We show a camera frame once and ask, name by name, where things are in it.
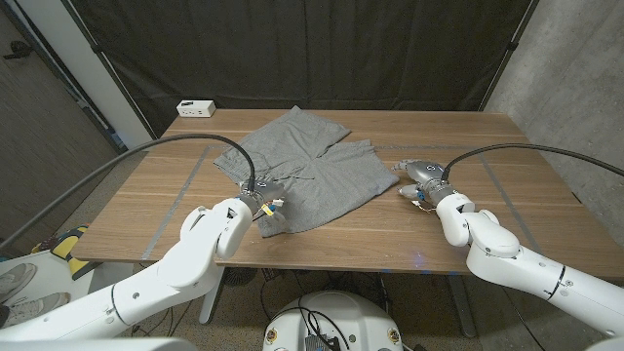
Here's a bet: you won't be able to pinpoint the white platform box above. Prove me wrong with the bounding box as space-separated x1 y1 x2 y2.
0 251 133 337

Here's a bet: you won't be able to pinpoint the brown wooden door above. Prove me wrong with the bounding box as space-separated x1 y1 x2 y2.
0 0 129 257

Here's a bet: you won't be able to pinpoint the black door handle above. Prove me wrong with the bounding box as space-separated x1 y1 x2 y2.
2 40 34 60

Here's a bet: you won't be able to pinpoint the white robot torso base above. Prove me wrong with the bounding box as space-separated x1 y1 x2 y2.
262 290 404 351

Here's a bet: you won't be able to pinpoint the white table leg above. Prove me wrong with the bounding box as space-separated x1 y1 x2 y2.
198 265 226 326

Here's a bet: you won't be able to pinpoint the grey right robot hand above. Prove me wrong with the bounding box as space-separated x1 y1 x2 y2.
392 159 458 206

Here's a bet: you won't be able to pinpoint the grey fabric shorts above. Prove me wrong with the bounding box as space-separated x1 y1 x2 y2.
213 105 401 239

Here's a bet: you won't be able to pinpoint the white sneaker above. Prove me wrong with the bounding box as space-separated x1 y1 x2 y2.
2 291 72 329
0 262 39 303

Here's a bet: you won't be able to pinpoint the small black fan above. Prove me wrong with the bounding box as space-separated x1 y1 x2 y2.
222 266 258 288

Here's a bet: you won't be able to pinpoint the black backdrop curtain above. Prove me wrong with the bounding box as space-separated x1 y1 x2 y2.
69 0 540 142

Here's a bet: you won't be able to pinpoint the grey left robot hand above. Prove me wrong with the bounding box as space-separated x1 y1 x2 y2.
237 178 290 226

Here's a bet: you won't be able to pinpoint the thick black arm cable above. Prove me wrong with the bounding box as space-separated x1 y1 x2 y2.
0 133 257 248
441 142 624 182

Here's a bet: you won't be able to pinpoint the white right shoulder shell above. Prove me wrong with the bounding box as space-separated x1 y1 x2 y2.
584 335 624 351

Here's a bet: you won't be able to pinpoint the white power strip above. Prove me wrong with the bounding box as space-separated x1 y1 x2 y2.
175 99 216 118

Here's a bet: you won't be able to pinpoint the black backdrop stand pole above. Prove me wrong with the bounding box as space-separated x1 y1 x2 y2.
478 0 541 113
60 0 158 143

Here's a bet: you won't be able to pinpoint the grey electronics box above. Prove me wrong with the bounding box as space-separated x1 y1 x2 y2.
304 333 342 351

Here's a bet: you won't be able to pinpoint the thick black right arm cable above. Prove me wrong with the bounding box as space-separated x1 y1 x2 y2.
441 142 624 182

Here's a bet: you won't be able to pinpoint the white left shoulder shell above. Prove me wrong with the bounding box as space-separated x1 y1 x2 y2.
0 336 199 351

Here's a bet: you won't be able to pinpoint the grey table leg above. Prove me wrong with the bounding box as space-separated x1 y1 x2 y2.
446 274 478 338

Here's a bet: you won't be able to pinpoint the yellow and black shoe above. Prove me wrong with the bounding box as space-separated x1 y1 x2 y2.
31 224 101 282

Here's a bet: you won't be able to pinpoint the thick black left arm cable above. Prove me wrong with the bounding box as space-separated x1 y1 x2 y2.
0 133 257 248

